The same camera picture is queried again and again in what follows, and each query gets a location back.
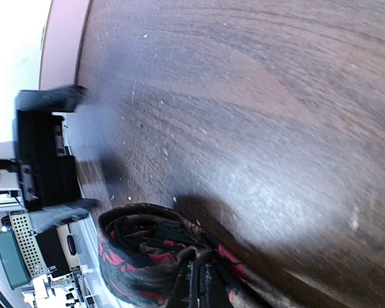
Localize dark red patterned tie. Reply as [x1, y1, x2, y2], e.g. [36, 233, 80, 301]
[98, 203, 298, 307]

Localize green plastic bin outside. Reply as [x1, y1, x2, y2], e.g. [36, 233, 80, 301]
[0, 231, 31, 290]

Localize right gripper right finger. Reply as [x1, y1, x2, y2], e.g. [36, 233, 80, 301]
[198, 263, 231, 308]

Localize pink divided plastic box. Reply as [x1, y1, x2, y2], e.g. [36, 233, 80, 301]
[38, 0, 91, 90]

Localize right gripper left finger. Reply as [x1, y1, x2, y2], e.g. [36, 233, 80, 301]
[173, 261, 199, 308]

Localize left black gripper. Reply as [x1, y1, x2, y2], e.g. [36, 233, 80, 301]
[13, 85, 101, 231]

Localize perforated metal box outside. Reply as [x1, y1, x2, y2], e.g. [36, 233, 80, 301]
[10, 214, 48, 278]

